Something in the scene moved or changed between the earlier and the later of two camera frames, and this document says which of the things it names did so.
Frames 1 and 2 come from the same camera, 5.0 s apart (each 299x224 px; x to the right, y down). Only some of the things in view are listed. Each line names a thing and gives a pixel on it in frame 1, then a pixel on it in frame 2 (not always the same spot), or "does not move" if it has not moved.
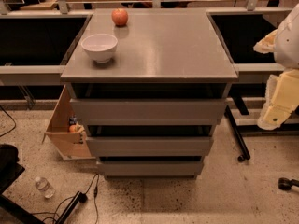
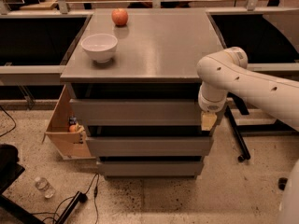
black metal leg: x=247 y=155 does not move
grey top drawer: x=148 y=112 does not move
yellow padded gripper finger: x=281 y=99 → x=207 y=120
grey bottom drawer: x=151 y=169 does not move
